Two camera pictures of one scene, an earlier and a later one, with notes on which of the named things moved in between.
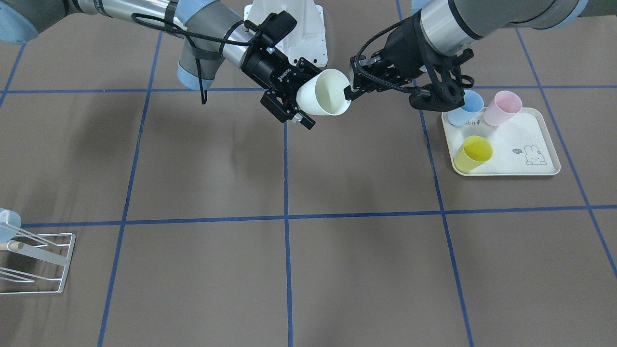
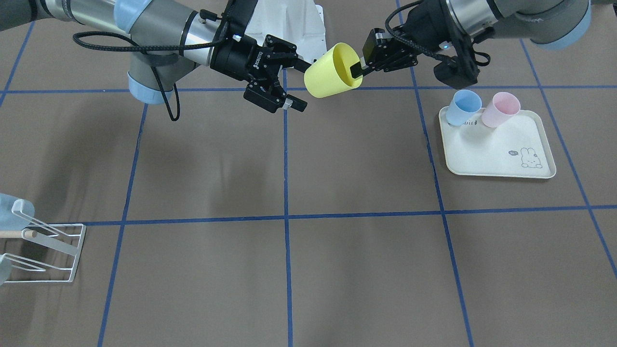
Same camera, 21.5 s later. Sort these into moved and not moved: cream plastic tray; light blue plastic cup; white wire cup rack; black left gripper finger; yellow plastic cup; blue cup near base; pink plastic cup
Moved: white wire cup rack; black left gripper finger; yellow plastic cup; light blue plastic cup
Not moved: blue cup near base; cream plastic tray; pink plastic cup
